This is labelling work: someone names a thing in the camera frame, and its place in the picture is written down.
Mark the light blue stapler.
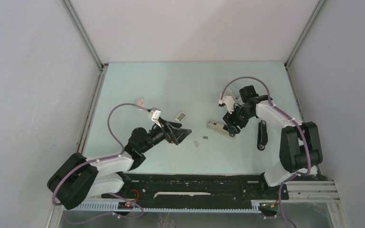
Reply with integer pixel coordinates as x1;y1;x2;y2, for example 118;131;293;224
226;87;238;100

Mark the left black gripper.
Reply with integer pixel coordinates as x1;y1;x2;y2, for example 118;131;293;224
140;116;191;153

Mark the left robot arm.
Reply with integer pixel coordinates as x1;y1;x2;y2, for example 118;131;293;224
47;119;192;209

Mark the pink stapler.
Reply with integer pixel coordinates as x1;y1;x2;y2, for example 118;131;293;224
136;98;144;106

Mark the open staple box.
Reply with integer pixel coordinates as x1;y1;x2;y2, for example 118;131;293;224
175;111;187;122

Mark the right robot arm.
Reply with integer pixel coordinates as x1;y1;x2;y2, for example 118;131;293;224
219;85;323;199

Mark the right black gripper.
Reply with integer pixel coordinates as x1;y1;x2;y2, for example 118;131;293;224
222;103;254;135

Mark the beige black long stapler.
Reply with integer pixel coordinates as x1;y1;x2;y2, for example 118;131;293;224
207;121;236;139

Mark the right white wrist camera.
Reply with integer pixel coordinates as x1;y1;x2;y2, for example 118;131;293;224
219;95;241;114

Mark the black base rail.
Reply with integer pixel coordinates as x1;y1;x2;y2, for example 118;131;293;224
119;174;289;210

